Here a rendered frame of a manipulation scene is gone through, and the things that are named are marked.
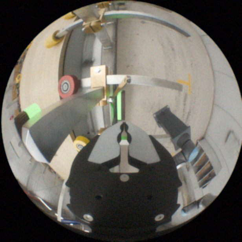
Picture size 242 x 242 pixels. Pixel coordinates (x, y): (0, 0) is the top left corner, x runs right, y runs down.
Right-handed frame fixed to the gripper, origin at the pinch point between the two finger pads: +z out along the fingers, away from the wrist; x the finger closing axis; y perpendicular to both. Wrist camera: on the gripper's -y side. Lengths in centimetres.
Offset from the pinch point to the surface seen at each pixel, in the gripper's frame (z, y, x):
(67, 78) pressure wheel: 9.9, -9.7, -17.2
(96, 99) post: 6.5, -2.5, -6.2
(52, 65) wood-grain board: 10.5, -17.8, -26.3
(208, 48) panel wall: 86, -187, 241
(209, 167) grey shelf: -6, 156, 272
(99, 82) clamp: 13.6, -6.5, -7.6
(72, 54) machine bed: 27.2, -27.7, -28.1
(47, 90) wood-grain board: 10.5, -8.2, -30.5
